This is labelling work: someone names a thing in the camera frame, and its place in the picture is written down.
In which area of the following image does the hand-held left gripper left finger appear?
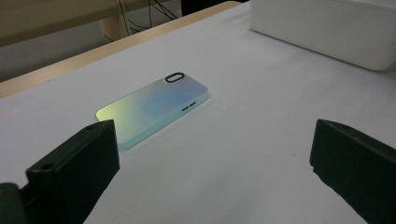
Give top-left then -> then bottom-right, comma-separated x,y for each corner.
26,119 -> 120,224

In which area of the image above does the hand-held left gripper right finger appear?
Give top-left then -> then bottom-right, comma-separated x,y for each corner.
309,119 -> 396,224

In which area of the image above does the iridescent phone case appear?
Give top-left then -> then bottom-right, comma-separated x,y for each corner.
95,72 -> 210,151

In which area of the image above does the white plastic box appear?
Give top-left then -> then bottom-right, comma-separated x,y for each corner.
249,0 -> 396,72

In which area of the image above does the white table board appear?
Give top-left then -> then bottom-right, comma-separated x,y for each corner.
0,1 -> 396,224

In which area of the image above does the light wooden table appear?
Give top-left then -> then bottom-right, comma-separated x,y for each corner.
0,0 -> 241,99

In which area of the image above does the beige wooden desk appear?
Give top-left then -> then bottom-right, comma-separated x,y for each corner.
0,0 -> 182,49

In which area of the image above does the black cable bundle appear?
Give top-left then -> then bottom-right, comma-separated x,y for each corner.
104,0 -> 182,42

